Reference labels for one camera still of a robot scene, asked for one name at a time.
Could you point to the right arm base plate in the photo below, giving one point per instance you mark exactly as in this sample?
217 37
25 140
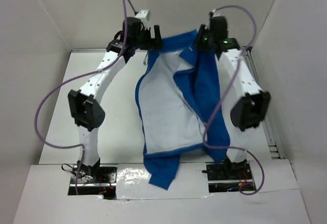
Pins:
220 179

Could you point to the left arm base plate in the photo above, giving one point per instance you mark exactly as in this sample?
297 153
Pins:
103 183

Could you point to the aluminium frame rail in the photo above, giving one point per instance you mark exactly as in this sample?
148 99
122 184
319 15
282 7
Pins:
272 138

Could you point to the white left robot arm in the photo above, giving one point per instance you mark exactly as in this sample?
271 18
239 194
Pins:
85 103

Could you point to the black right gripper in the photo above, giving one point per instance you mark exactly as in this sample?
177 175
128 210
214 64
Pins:
202 30

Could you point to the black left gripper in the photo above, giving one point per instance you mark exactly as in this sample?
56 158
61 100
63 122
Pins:
153 43

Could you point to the blue zip jacket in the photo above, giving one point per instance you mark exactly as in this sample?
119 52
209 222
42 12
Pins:
175 98

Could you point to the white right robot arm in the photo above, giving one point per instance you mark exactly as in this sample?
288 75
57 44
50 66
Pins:
247 103

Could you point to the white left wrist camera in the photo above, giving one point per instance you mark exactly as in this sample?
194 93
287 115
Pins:
144 16

